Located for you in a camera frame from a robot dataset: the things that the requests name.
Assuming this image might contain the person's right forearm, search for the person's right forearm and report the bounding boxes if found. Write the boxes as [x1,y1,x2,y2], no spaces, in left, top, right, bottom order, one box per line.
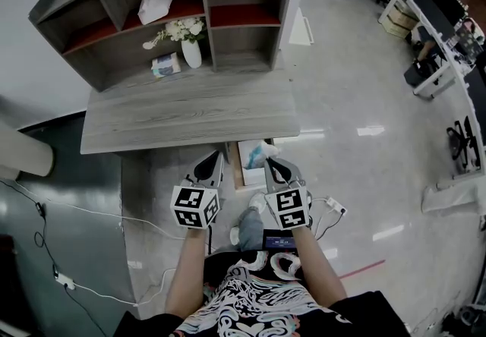
[290,226,349,310]

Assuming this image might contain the stack of cardboard boxes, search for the stack of cardboard boxes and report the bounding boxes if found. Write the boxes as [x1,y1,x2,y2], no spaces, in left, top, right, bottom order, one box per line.
[386,4,419,39]

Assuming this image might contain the beige cylinder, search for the beige cylinder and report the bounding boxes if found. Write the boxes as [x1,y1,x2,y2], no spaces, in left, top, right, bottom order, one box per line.
[0,129,56,179]

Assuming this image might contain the pale blue item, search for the pale blue item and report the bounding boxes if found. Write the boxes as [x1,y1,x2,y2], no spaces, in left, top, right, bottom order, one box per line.
[246,140,282,170]

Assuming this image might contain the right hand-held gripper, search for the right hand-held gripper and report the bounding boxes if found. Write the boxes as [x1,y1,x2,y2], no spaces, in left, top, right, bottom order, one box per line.
[264,157,309,232]

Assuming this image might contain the black office chair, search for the black office chair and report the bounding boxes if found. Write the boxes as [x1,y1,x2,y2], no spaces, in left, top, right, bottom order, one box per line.
[446,116,482,173]

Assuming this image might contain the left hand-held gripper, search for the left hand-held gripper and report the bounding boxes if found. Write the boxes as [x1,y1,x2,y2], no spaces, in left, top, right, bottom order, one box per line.
[170,150,226,231]

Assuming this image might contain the soft tissue packet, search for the soft tissue packet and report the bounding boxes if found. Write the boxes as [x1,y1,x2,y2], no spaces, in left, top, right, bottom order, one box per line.
[150,52,181,80]

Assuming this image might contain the person's left forearm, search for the person's left forearm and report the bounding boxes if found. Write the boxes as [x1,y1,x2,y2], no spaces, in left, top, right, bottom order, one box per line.
[164,227,210,320]

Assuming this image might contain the gray wooden shelf hutch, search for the gray wooden shelf hutch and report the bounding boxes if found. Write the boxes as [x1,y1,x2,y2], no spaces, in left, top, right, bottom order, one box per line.
[28,0,301,93]

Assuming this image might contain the black box under desk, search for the black box under desk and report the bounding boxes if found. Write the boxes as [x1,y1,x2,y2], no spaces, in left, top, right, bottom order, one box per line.
[402,60,438,89]

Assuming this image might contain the white flower bouquet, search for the white flower bouquet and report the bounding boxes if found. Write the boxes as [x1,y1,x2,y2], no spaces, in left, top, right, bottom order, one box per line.
[142,17,208,50]

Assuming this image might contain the thin black cable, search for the thin black cable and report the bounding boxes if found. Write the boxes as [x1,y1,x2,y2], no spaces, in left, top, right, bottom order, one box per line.
[0,178,107,337]

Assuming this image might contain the white power strip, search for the white power strip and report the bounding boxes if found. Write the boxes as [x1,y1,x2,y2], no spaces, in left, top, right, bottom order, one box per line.
[325,197,349,217]

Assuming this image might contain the black phone with lit screen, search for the black phone with lit screen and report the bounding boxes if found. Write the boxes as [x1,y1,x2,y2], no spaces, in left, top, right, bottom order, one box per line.
[263,228,298,254]

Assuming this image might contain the white ceramic vase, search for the white ceramic vase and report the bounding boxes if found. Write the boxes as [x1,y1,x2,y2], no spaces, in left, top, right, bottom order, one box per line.
[181,38,203,70]

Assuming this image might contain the long white cable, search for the long white cable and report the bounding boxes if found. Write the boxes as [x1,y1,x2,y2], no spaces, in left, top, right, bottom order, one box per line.
[0,178,188,241]

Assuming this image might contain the person's jeans leg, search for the person's jeans leg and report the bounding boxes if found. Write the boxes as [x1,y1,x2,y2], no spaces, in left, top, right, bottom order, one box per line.
[238,207,266,252]

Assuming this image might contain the gray wooden desk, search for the gray wooden desk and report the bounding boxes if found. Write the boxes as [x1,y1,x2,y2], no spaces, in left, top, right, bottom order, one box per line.
[79,61,301,156]

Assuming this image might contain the long white office desk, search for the long white office desk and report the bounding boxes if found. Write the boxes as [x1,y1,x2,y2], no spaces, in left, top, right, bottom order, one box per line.
[346,0,486,181]

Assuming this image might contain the wooden desk drawer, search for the wooden desk drawer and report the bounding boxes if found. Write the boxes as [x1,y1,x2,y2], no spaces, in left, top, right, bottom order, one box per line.
[226,140,284,191]

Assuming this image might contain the black patterned shirt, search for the black patterned shirt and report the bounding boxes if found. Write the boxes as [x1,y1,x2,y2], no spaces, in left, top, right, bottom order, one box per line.
[123,250,412,337]

